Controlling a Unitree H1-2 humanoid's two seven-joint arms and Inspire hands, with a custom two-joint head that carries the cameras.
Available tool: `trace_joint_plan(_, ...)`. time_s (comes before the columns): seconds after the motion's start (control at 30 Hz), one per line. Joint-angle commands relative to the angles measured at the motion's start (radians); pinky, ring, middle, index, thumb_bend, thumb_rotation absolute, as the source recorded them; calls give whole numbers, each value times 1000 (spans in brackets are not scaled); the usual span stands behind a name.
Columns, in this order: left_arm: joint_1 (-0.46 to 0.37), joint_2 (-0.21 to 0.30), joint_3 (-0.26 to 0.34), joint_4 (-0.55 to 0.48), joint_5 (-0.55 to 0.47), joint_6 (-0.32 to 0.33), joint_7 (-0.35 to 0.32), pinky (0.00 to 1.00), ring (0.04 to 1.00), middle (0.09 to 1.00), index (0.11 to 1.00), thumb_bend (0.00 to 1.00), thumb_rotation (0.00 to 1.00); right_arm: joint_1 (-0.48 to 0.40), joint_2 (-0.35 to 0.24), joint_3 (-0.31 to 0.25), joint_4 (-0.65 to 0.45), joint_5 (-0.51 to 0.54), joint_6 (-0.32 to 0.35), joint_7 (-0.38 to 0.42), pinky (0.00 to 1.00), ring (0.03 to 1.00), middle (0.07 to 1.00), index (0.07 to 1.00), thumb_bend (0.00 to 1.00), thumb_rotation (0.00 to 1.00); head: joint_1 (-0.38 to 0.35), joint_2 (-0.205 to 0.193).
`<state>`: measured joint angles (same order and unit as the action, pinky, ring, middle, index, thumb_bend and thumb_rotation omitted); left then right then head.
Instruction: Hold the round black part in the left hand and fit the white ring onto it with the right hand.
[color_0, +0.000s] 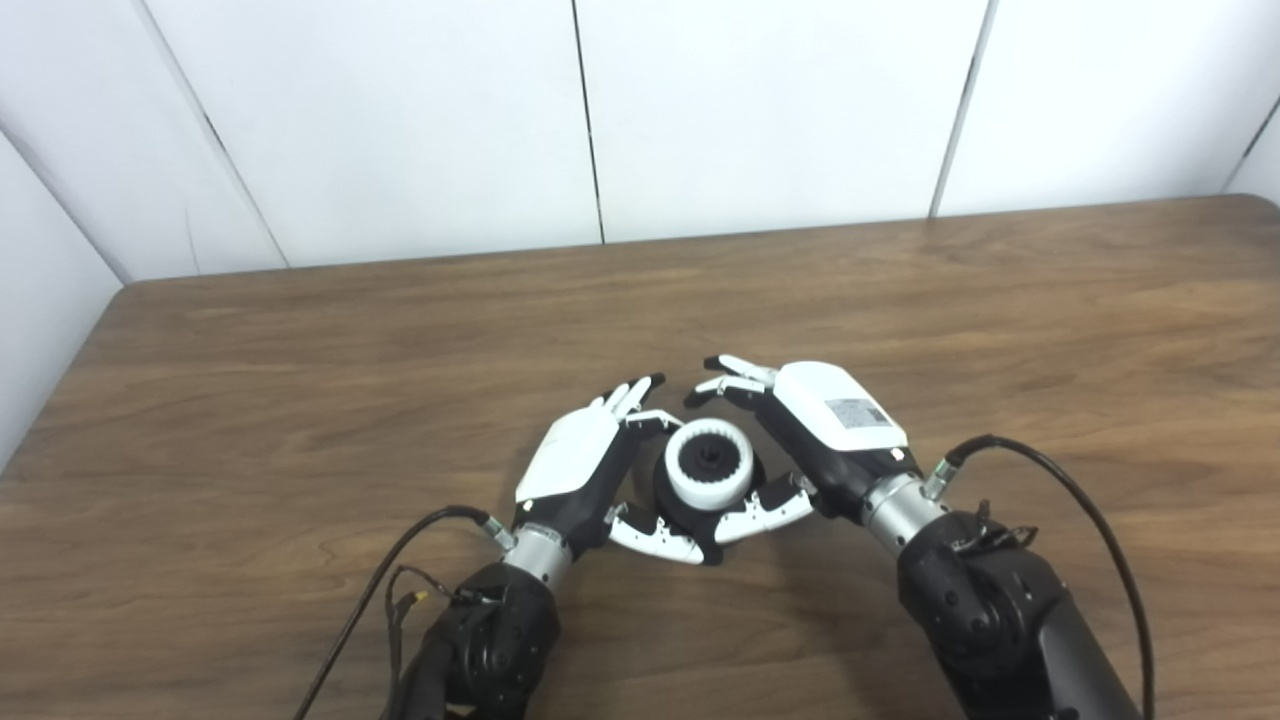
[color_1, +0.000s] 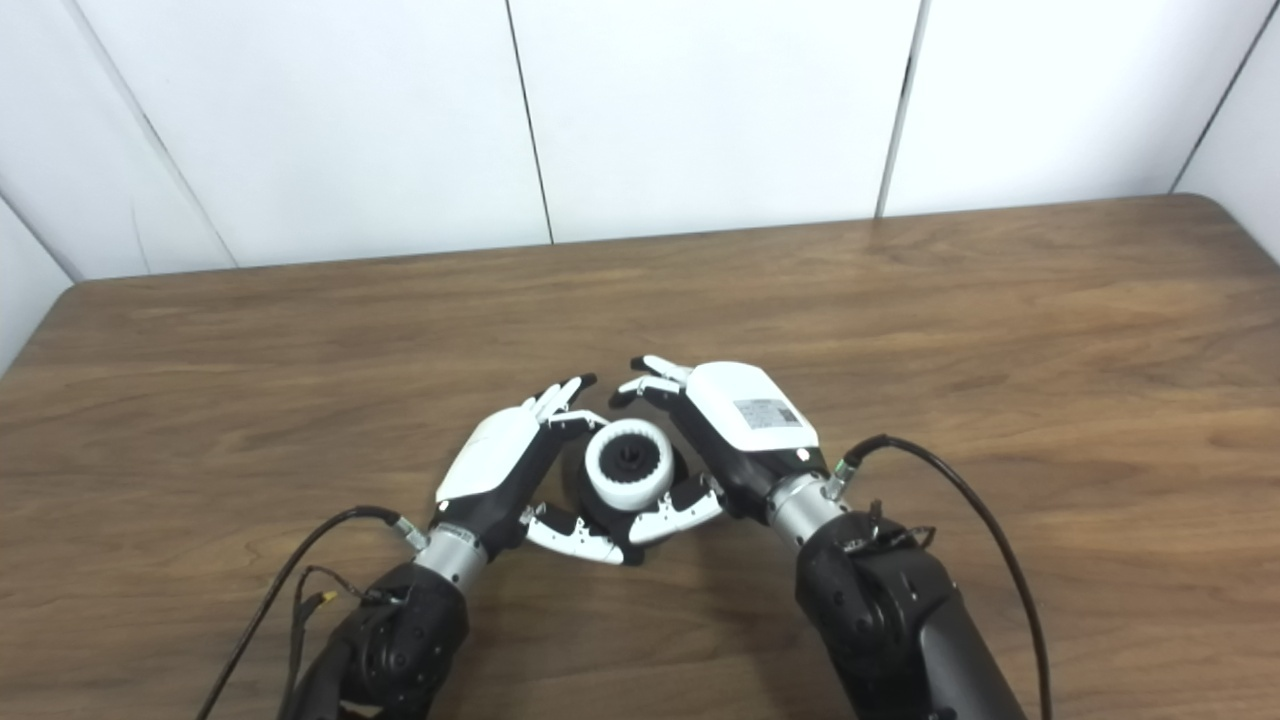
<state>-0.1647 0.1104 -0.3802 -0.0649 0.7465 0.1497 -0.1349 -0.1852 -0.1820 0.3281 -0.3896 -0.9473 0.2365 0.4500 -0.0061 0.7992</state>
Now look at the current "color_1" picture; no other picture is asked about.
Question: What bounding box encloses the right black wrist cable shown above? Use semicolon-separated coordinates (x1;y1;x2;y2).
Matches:
825;434;1053;720

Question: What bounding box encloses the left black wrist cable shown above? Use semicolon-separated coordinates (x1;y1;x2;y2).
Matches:
197;506;431;720

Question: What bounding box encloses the thin black wire bundle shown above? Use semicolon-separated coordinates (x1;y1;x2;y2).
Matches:
279;565;406;720

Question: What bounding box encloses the round black part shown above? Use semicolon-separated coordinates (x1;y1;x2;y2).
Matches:
559;440;691;541

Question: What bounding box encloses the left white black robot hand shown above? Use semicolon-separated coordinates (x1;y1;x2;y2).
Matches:
432;373;645;566

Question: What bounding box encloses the white ring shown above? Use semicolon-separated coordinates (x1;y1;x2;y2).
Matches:
584;419;674;512

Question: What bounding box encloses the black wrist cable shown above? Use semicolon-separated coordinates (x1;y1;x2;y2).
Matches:
825;434;1053;720
197;506;431;720

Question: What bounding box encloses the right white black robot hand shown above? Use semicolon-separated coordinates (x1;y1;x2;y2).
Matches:
609;355;830;547

